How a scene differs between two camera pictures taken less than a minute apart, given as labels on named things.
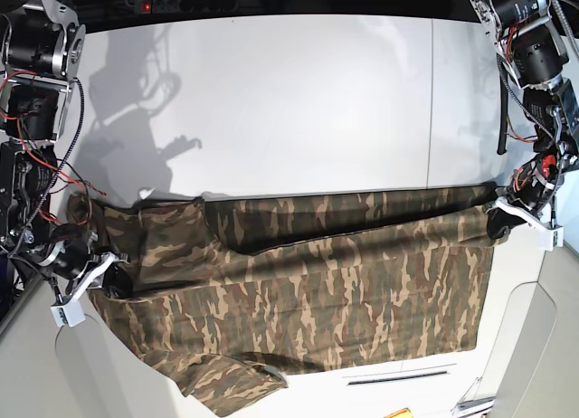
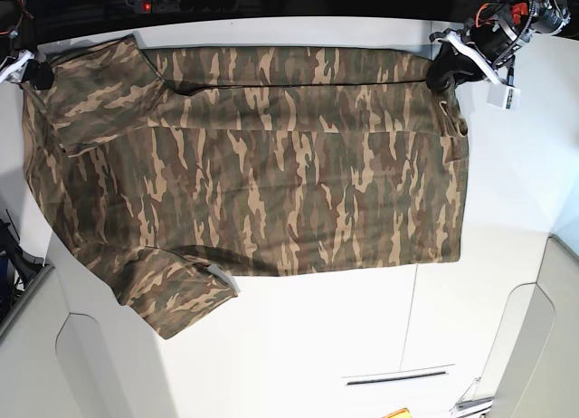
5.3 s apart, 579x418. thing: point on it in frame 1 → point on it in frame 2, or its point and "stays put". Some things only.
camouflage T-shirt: (228, 294) → (154, 164)
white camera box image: (548, 239) → (507, 98)
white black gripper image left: (71, 253) → (39, 74)
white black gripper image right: (528, 196) → (492, 40)
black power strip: (188, 4) stays put
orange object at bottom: (404, 413) stays put
